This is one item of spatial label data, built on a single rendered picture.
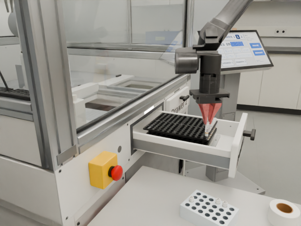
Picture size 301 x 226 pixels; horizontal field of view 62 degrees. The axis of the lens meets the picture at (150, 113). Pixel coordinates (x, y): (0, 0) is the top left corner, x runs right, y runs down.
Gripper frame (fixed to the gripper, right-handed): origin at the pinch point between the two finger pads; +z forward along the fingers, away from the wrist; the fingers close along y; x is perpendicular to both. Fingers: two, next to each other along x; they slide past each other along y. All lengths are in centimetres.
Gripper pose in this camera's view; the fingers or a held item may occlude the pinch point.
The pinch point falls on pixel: (207, 121)
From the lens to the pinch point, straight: 76.4
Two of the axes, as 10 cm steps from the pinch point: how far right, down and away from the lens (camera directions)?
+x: 0.9, 3.1, -9.4
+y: -10.0, 0.5, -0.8
